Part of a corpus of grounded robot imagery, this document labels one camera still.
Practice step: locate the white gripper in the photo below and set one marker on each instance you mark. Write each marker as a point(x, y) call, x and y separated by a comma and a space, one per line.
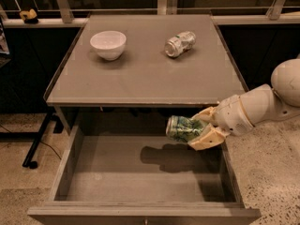
point(232, 113)

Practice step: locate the green soda can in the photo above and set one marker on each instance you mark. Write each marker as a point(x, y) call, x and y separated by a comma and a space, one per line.
point(184, 129)

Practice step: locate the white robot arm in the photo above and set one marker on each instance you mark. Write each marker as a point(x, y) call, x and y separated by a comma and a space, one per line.
point(275, 102)

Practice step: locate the silver crushed can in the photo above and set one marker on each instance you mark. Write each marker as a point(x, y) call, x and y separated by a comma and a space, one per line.
point(179, 44)

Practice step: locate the grey open top drawer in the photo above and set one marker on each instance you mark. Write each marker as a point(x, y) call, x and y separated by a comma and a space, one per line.
point(135, 179)

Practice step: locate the grey cabinet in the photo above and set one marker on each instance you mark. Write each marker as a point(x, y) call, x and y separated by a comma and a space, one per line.
point(144, 75)

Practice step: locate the white ceramic bowl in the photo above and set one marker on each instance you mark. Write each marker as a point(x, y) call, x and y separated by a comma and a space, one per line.
point(108, 45)

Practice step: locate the black stand leg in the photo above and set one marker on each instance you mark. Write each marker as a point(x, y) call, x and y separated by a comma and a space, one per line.
point(35, 137)

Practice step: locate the yellow black object on ledge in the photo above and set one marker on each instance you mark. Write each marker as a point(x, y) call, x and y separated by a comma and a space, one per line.
point(29, 15)

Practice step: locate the white window ledge rail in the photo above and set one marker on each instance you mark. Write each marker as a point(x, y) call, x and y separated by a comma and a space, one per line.
point(284, 18)

